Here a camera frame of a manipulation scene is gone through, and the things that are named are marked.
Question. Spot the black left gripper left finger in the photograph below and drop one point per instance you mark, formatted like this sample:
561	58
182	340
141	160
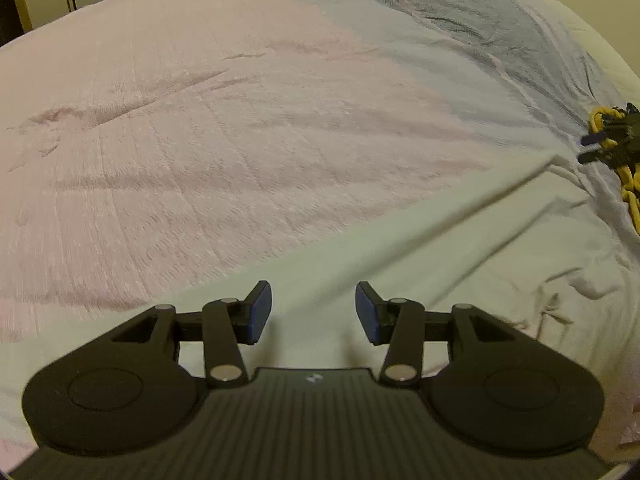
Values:
143	380

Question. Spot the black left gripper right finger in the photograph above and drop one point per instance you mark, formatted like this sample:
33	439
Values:
484	381

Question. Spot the white garment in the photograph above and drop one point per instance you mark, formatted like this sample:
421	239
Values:
523	239

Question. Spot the pink grey bed cover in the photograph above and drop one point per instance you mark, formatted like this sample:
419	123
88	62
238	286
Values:
424	81

